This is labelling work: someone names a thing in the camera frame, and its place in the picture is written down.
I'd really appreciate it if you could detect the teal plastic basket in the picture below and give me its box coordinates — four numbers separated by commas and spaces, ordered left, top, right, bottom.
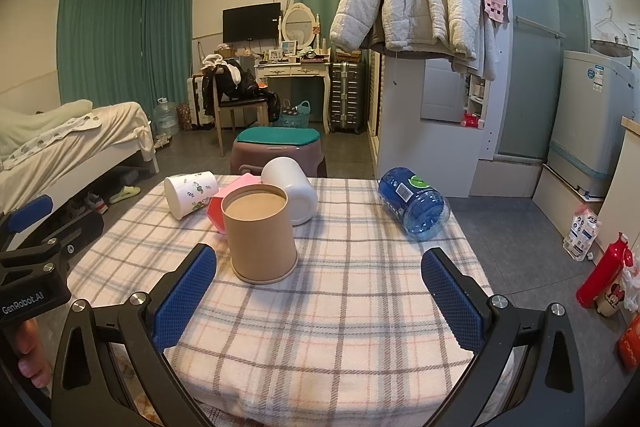
276, 99, 312, 129

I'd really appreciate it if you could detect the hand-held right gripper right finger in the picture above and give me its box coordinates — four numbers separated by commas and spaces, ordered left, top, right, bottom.
420, 247, 586, 427

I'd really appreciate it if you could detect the white sneaker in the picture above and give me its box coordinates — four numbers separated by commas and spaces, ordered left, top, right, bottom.
85, 192, 109, 215

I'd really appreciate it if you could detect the frosted glass door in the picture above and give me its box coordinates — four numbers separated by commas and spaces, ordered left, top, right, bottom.
495, 0, 592, 164

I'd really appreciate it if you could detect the person's left hand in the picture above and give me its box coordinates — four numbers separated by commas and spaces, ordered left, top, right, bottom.
15, 318, 53, 391

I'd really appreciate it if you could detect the oval white mirror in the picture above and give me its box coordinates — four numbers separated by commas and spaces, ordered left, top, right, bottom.
281, 3, 321, 54

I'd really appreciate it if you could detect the narrow green curtain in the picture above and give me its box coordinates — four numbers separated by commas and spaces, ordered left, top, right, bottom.
142, 0, 196, 110

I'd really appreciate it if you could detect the cartoon print plastic bag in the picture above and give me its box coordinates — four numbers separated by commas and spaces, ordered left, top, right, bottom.
595, 252, 640, 319

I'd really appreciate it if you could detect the pink cup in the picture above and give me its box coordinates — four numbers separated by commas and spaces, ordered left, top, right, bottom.
207, 174, 263, 235

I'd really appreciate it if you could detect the green seat cushion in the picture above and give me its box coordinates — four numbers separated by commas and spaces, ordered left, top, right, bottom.
235, 127, 321, 146

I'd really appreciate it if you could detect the white suitcase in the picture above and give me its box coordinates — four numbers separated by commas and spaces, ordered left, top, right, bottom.
187, 74, 216, 131

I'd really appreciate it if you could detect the large clear water jug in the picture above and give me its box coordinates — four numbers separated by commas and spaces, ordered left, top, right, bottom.
151, 98, 179, 138

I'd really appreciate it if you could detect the silver suitcase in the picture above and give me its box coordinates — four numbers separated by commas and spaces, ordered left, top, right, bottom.
330, 61, 366, 135

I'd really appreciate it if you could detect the red bottle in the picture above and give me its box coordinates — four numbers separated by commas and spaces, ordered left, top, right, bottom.
576, 233, 634, 308

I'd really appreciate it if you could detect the white dressing table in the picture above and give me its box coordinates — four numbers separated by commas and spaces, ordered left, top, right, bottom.
254, 59, 332, 135

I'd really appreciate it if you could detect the green slipper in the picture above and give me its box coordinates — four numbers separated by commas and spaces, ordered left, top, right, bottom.
109, 186, 142, 204

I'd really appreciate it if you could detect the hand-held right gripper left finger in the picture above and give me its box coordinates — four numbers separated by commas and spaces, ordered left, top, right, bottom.
51, 243, 218, 427

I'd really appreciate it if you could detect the orange packet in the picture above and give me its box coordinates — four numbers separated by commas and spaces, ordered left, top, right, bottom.
617, 312, 640, 375

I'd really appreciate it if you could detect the wide green curtain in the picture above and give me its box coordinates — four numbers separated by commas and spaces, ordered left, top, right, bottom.
57, 0, 147, 122

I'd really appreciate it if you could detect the plaid tablecloth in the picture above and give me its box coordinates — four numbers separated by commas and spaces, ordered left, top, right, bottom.
66, 176, 507, 427

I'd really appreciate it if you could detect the patterned white blanket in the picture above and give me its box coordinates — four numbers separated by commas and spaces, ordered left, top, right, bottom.
0, 114, 101, 170

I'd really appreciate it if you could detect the plain white cup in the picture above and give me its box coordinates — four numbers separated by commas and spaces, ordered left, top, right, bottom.
260, 157, 319, 227

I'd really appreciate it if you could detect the stool with green cushion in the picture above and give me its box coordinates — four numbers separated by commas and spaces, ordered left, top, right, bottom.
230, 139, 328, 180

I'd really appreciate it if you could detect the white washing machine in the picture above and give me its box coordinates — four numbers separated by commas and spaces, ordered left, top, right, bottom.
547, 49, 640, 198

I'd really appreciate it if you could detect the blue plastic water bottle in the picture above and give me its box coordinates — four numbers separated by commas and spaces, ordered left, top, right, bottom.
377, 166, 451, 242

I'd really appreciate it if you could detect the bed with white sheet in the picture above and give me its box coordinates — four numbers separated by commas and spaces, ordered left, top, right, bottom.
0, 99, 161, 215

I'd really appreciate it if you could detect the wire clothes hanger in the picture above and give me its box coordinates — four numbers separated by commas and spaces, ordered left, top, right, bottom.
594, 7, 631, 44

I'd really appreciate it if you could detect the brown paper cup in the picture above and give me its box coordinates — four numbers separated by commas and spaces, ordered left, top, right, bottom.
220, 184, 300, 286

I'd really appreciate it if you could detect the white packet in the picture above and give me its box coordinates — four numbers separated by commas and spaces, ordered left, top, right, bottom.
562, 203, 602, 262

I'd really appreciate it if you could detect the pile of clothes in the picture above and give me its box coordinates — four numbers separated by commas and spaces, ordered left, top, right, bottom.
201, 53, 279, 124

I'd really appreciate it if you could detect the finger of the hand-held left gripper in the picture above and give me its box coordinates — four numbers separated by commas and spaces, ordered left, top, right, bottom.
22, 209, 104, 265
0, 194, 54, 253

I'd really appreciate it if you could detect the black television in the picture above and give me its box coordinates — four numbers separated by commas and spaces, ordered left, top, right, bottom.
222, 2, 282, 44

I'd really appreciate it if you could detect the white cup with green print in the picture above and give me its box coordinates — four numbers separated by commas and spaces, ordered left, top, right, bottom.
164, 171, 219, 221

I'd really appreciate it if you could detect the wooden chair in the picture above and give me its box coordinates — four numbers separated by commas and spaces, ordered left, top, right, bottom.
212, 72, 271, 158

